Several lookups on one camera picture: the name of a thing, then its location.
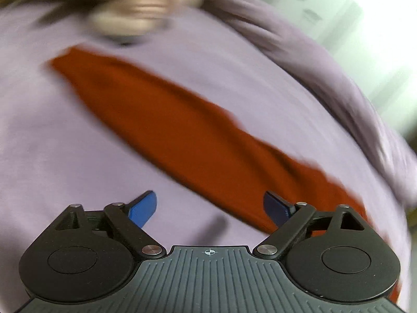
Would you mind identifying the red knit sweater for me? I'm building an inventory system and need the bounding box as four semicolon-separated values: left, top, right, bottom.
49;46;402;304

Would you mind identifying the pink plush toy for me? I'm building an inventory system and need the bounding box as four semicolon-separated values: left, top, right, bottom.
46;0;206;45

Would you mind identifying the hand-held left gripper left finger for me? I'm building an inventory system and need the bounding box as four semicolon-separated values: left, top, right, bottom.
55;190;167;257

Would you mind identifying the white wardrobe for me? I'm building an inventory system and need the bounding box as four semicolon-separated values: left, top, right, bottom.
257;0;417;137

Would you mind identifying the purple bed sheet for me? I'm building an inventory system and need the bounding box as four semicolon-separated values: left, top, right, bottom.
0;0;417;313

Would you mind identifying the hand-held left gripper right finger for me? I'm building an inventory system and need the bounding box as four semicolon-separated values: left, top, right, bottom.
253;191;372;259

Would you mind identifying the purple duvet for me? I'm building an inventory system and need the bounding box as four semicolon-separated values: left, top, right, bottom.
202;0;417;209

